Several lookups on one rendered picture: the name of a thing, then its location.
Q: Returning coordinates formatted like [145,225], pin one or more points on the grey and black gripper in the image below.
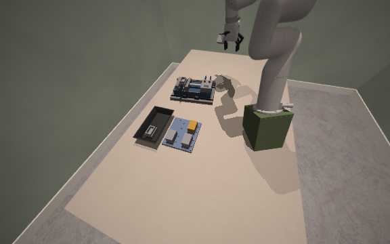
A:
[234,29]

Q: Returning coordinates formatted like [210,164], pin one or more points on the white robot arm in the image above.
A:
[278,45]

